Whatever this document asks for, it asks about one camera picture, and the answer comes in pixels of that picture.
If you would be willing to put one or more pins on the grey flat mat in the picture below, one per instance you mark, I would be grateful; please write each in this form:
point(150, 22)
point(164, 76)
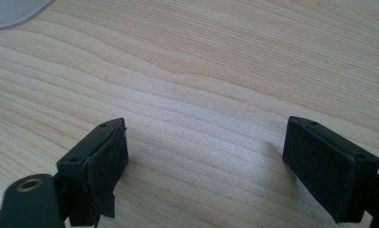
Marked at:
point(9, 11)

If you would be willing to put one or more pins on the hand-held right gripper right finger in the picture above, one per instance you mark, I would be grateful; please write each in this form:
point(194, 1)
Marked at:
point(323, 164)

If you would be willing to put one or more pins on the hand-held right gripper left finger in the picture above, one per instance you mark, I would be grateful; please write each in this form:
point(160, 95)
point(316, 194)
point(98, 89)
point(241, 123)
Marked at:
point(98, 164)

